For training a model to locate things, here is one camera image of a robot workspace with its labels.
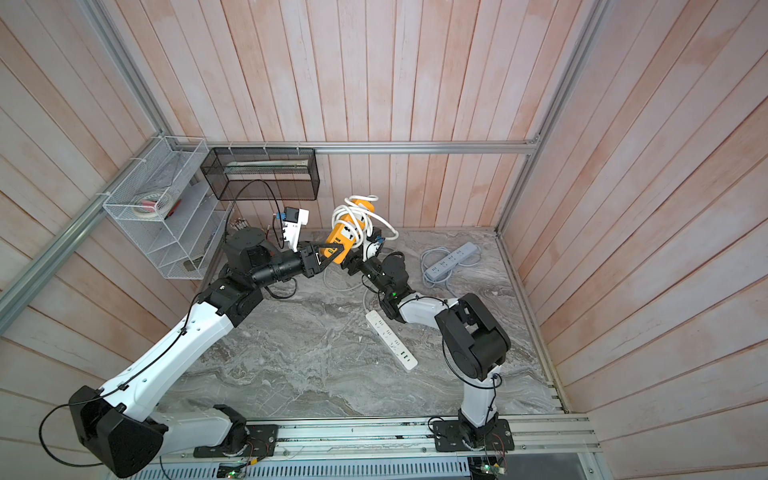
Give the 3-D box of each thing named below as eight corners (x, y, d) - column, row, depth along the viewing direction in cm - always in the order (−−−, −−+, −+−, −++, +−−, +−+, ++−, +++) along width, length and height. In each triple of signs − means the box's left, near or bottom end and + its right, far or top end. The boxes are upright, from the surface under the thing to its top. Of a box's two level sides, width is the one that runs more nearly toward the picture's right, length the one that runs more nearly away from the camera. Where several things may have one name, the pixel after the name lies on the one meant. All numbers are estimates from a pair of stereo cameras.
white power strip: (408, 373, 86) (409, 370, 84) (365, 317, 98) (365, 313, 96) (418, 365, 88) (419, 362, 86) (375, 311, 99) (375, 307, 97)
